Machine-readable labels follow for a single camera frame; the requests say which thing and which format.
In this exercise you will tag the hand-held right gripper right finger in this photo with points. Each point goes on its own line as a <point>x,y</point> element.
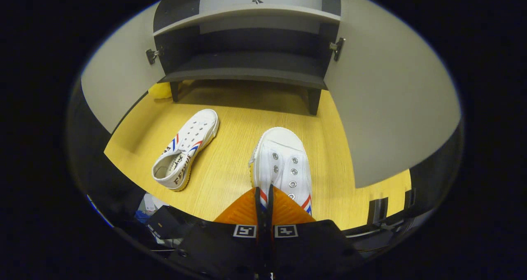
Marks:
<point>313,247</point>

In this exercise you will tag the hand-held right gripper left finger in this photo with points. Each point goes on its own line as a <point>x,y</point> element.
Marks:
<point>222,247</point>

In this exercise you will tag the white canvas shoe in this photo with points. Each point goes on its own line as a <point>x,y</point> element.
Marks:
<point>280,156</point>
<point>193,136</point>

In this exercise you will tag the metal door hinge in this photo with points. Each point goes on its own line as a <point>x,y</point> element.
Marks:
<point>337,47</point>
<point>152,56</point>

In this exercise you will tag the black box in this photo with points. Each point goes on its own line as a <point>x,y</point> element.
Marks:
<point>169,224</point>

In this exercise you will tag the white plastic packet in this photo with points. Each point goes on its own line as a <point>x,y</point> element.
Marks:
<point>149,204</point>

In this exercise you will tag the yellow soft object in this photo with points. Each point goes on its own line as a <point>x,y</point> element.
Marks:
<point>159,91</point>

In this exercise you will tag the dark equipment frame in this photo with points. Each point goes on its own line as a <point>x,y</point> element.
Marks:
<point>378,210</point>

